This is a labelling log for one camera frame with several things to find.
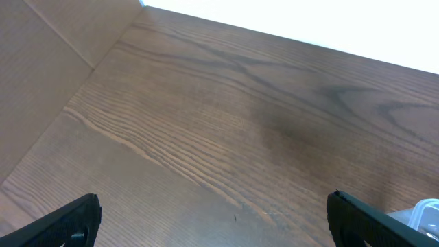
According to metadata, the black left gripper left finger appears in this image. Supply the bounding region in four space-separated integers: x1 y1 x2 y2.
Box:
1 193 102 247

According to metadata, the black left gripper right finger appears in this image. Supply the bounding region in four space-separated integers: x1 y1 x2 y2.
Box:
327 190 438 247

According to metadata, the clear plastic container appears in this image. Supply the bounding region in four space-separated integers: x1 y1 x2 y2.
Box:
388 198 439 241

